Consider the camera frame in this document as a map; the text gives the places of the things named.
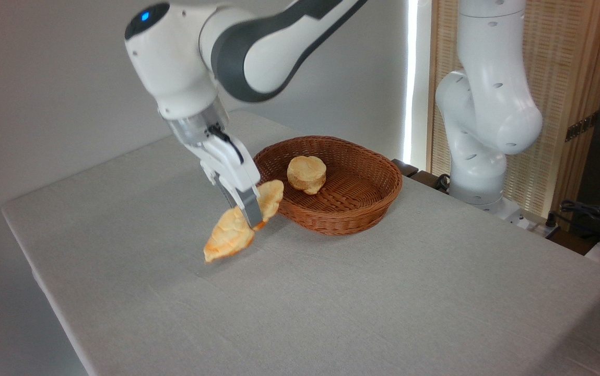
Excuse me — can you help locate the round bread roll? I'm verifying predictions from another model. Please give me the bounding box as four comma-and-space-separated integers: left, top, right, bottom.
286, 156, 327, 195

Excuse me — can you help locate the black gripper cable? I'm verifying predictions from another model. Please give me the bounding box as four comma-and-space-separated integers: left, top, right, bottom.
207, 124, 245, 164

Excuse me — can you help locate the brown wicker basket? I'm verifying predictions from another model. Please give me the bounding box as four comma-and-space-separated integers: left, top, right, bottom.
253, 136, 404, 237

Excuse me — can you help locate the dark wooden furniture edge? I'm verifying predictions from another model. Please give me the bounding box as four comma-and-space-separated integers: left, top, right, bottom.
391, 159, 439, 187

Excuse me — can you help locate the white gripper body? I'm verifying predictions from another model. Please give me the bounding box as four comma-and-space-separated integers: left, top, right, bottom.
185, 135, 262, 195

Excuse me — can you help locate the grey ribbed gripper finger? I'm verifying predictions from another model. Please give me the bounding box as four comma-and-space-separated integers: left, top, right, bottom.
233, 186, 264, 229
214, 175, 239, 209

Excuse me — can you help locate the bamboo folding screen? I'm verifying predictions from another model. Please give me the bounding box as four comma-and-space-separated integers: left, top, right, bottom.
428, 0, 600, 230

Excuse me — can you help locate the dark metal screen hinge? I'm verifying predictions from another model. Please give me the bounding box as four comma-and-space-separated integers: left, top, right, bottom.
565, 112, 599, 143

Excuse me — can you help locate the black cable bundle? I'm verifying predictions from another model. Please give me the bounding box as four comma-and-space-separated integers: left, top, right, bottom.
558, 199, 600, 242

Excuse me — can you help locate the golden croissant bread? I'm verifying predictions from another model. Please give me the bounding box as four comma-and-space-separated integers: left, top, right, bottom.
203, 180, 285, 264

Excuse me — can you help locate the grey tablecloth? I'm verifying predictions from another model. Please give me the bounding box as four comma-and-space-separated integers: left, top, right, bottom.
1, 110, 600, 376

